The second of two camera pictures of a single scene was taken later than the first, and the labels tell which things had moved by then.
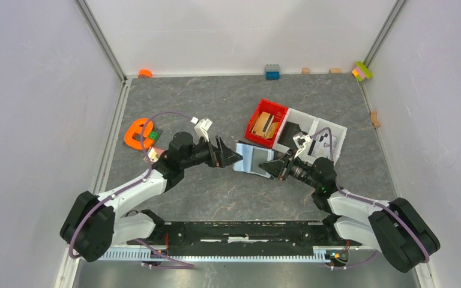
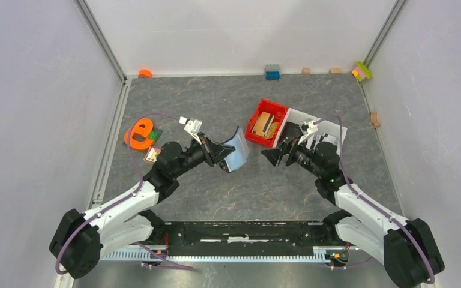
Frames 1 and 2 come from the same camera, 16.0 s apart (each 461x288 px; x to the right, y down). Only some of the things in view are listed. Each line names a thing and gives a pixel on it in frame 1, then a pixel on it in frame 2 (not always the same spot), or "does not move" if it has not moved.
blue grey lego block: x=272 y=72 does not move
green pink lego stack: x=361 y=71 does not move
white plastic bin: x=306 y=122 does not move
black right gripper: x=275 y=167 → x=273 y=155
